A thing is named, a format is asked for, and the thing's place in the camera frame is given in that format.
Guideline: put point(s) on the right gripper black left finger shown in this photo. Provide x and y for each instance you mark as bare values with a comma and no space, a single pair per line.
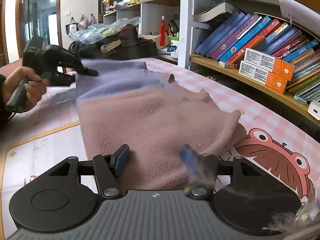
107,168

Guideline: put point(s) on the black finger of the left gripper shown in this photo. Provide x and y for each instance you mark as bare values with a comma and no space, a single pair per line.
86,70

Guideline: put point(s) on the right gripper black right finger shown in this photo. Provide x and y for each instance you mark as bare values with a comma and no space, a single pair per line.
202,172

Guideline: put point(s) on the purple and pink sweater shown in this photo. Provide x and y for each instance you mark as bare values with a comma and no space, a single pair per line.
126,103

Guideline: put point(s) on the person's left hand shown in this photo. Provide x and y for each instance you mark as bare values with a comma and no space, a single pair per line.
35,88

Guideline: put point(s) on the clear plastic bag of items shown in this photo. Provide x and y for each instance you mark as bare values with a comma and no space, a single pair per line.
97,32

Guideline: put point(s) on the dark green cloth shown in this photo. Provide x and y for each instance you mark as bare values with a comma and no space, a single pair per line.
125,45

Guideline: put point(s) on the pink cartoon checkered tablecloth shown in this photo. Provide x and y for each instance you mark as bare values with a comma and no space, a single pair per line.
35,141

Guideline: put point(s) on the red tassel ornament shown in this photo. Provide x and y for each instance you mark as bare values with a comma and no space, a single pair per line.
162,32

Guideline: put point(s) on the grey white shelf unit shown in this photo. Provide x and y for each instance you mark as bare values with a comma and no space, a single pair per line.
151,14

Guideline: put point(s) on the white charger adapter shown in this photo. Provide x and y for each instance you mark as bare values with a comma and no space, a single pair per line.
314,109

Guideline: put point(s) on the row of colourful books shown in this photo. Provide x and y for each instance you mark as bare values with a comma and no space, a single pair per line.
273,36

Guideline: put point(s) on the upper orange white box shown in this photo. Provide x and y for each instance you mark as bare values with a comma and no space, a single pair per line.
269,63

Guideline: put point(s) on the wooden bookshelf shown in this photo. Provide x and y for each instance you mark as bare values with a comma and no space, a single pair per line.
269,8

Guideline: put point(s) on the grey lying book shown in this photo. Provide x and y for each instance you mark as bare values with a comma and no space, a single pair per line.
224,9

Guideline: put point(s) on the white tablet device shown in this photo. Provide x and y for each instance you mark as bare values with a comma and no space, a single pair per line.
300,14

